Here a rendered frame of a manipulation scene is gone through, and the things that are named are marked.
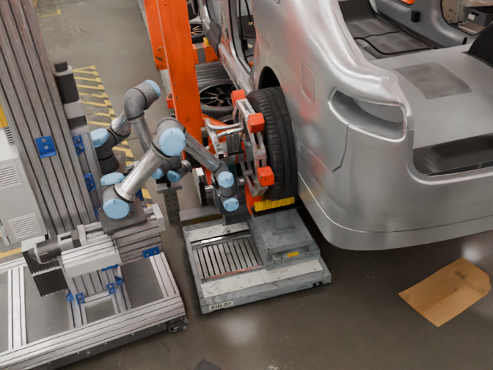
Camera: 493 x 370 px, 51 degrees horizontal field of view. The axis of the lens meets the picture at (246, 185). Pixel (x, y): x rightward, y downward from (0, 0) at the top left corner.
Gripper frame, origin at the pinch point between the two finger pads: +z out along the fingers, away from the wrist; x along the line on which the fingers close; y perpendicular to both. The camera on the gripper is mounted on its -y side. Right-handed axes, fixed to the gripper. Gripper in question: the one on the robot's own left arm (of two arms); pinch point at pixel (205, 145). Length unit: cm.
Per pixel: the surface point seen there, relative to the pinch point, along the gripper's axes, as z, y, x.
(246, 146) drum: -0.8, -6.4, 30.5
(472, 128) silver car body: 64, -7, 141
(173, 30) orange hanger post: 14, -65, -22
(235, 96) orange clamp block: 18.1, -26.9, 14.1
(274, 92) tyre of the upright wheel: 16, -34, 42
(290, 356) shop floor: -59, 84, 83
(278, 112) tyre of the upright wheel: 2, -30, 51
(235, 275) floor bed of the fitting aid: -24, 77, 27
